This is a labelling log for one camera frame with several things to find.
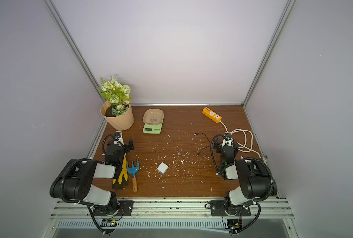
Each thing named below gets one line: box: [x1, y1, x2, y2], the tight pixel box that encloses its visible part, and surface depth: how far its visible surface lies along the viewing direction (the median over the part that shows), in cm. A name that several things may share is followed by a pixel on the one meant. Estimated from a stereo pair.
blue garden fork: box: [126, 159, 139, 192], surface depth 87 cm
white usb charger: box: [156, 161, 169, 175], surface depth 87 cm
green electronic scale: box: [142, 116, 165, 135], surface depth 105 cm
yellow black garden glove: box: [112, 152, 129, 190], surface depth 82 cm
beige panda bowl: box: [142, 108, 165, 125], surface depth 109 cm
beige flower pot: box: [100, 100, 134, 131], surface depth 97 cm
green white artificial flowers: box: [97, 74, 133, 117], surface depth 92 cm
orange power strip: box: [202, 107, 223, 124], surface depth 113 cm
